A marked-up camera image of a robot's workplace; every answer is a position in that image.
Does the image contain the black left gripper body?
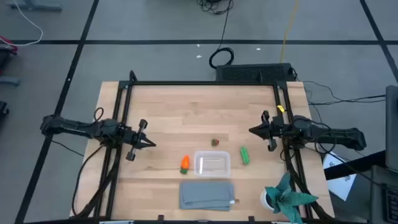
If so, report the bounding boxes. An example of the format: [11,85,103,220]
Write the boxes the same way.
[123,119,149,162]

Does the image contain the white paper sheet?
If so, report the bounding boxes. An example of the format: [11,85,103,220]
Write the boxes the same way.
[322,151,358,202]

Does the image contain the black coiled floor cable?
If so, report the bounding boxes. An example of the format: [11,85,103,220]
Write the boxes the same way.
[196,0,234,70]

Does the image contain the black metal table frame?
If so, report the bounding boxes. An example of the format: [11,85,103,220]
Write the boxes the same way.
[93,70,315,224]

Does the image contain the thin black floor cables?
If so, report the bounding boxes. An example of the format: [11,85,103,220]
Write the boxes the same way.
[303,80,387,106]

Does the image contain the white plant pot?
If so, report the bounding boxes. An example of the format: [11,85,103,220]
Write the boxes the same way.
[259,188,276,211]

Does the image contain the grey folded cloth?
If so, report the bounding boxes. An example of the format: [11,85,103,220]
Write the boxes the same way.
[178,181,236,212]

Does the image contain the yellow hanging cable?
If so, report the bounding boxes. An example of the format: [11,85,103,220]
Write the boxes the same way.
[279,0,300,63]

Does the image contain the white floor cable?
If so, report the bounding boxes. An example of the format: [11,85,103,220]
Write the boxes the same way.
[12,0,44,47]

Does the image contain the green toy pea pod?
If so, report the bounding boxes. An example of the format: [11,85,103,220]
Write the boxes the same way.
[239,146,251,166]

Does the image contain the orange toy carrot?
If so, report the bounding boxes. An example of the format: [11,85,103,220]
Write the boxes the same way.
[179,154,191,175]

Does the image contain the teal artificial succulent plant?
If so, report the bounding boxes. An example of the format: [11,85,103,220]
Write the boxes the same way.
[264,171,320,224]

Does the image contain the grey equipment box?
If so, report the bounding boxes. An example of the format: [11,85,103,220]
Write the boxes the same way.
[369,164,398,224]

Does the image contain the red strap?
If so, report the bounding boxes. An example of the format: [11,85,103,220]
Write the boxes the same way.
[0,35,19,56]

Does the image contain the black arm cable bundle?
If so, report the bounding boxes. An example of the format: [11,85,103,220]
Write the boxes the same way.
[71,144,121,218]

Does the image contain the clear plastic tupperware container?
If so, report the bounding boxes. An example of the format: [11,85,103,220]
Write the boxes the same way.
[193,150,231,179]

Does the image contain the grey metal table foot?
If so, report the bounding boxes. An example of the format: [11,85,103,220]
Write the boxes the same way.
[6,0,63,12]

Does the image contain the black metal beam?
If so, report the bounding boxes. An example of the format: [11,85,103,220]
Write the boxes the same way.
[323,150,387,181]

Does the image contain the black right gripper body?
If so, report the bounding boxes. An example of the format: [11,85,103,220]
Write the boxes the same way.
[261,110,285,152]

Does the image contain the grey cabinet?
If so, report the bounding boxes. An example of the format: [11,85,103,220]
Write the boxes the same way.
[385,85,398,172]

